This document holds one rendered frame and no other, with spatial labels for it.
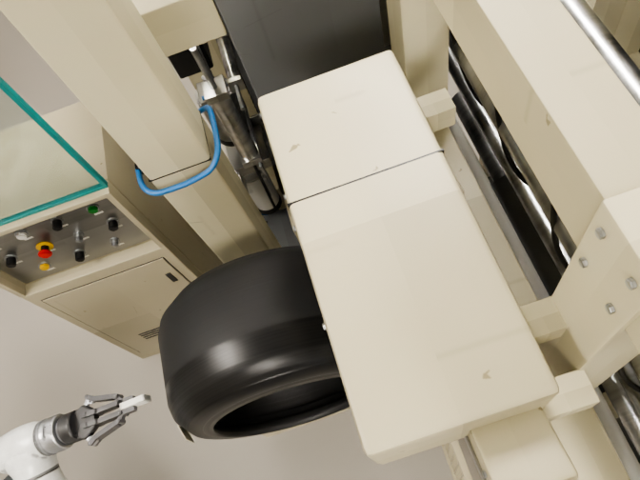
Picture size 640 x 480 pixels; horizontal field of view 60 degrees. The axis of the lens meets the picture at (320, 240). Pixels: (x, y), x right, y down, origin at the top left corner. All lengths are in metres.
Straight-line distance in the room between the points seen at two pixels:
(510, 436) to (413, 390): 0.14
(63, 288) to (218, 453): 1.04
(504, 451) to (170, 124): 0.73
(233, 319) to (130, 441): 1.78
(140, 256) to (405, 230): 1.37
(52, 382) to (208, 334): 2.05
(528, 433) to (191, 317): 0.72
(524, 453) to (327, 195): 0.44
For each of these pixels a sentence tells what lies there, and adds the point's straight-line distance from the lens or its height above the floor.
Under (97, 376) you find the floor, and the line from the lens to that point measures 3.03.
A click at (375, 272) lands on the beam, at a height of 1.78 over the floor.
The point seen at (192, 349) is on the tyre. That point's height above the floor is 1.44.
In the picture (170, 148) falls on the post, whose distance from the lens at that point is 1.06.
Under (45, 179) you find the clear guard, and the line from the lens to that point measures 1.69.
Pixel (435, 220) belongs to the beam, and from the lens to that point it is 0.80.
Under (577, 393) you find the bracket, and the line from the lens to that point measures 0.84.
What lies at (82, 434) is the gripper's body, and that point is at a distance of 1.53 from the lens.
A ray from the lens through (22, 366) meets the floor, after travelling 3.30.
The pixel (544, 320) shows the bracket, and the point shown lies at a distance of 0.81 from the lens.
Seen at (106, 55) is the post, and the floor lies 1.96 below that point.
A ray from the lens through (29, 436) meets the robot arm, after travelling 1.59.
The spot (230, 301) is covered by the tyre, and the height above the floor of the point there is 1.47.
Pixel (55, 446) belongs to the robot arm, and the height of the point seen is 1.23.
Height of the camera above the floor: 2.49
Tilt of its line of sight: 62 degrees down
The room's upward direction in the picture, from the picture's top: 24 degrees counter-clockwise
